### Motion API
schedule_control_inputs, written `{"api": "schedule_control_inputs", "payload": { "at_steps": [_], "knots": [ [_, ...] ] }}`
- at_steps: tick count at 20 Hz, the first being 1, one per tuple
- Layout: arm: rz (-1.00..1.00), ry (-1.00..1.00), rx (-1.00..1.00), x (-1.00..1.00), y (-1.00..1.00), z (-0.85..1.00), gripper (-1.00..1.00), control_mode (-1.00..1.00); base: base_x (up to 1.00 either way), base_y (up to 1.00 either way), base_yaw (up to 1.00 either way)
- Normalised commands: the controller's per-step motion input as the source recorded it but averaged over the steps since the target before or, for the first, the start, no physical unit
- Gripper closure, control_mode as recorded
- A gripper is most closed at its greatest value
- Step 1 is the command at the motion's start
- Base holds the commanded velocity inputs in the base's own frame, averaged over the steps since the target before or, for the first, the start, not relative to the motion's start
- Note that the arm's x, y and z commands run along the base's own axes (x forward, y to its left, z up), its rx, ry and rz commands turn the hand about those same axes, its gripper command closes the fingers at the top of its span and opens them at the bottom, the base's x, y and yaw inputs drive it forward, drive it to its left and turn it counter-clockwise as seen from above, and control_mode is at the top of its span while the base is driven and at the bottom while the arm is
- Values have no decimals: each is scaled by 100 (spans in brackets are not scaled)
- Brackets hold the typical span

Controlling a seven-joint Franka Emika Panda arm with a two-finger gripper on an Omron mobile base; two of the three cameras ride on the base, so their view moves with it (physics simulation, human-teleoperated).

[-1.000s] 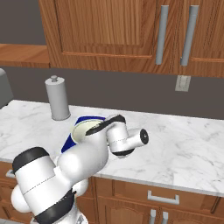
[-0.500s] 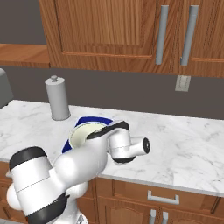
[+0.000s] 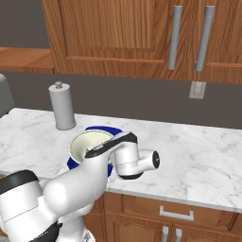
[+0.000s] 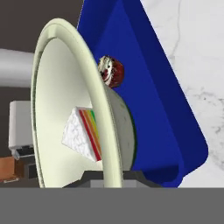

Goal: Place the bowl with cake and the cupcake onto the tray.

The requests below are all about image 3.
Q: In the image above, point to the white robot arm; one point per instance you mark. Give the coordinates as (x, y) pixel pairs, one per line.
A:
(72, 189)

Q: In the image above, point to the grey appliance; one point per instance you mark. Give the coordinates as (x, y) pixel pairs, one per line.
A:
(4, 97)

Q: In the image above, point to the wooden wall shelf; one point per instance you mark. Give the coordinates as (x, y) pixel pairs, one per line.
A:
(25, 60)

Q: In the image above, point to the narrow wooden wall cupboard door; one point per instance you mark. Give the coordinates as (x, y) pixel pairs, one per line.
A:
(227, 38)

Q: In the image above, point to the wide wooden wall cupboard door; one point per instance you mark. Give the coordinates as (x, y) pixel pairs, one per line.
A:
(110, 34)

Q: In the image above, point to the grey paper towel holder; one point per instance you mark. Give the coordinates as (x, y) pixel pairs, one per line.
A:
(63, 107)

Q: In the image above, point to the blue plate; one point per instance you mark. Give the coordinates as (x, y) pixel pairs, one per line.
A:
(104, 129)

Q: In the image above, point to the cream bowl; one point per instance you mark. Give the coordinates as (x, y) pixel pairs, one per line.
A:
(85, 141)

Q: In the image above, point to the white wall socket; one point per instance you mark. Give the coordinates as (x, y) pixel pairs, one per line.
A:
(197, 89)

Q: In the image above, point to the wooden base cupboard door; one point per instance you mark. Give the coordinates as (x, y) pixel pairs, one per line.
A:
(132, 230)
(214, 236)

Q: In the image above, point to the narrow wooden base cupboard panel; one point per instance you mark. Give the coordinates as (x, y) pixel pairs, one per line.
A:
(94, 220)

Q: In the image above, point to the wooden drawer front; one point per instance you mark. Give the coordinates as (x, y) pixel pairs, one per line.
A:
(141, 208)

